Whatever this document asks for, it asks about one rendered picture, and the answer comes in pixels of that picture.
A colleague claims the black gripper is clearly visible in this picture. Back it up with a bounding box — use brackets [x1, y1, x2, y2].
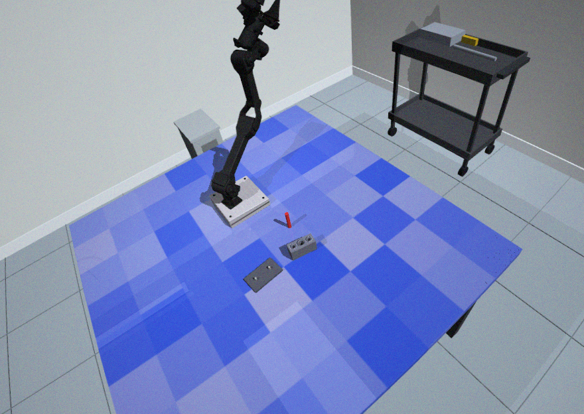
[241, 0, 280, 36]

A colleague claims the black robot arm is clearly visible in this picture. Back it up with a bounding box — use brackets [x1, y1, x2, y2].
[211, 29, 269, 210]

